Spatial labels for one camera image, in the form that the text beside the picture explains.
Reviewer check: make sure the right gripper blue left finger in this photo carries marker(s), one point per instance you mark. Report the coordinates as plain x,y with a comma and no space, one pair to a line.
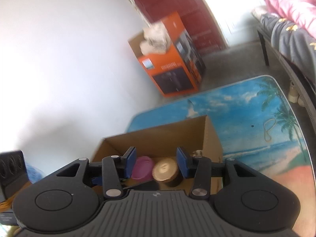
114,169

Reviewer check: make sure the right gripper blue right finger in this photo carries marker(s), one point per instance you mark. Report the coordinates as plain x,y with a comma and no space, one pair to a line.
199,169

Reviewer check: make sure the purple bowl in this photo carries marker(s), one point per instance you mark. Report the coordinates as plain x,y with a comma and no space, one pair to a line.
142,170

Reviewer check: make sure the gold lid black jar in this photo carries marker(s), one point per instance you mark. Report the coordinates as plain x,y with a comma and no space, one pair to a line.
167,172

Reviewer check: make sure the white power adapter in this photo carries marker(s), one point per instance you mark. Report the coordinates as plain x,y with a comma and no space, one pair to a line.
197,153

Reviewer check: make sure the brown cardboard box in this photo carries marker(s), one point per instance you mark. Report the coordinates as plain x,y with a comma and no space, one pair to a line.
162,142

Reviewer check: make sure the blue water jug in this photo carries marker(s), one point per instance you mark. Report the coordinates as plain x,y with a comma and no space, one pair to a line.
34,174

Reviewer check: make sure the rubber band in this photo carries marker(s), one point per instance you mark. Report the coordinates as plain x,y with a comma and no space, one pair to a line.
268,125

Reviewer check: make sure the orange Philips box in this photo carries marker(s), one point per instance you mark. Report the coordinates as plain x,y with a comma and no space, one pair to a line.
180,69

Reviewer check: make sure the black speaker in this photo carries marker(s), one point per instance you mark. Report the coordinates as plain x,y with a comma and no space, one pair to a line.
13,173

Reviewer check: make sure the beige cloth in box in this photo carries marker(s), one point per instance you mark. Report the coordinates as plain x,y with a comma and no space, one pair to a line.
156,39

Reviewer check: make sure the grey blanket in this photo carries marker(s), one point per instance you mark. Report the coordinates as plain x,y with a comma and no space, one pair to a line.
291,41

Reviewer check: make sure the dark red door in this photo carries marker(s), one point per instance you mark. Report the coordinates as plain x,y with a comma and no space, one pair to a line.
196,17

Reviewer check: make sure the pink cloth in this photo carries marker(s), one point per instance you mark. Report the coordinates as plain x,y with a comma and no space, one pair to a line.
301,12

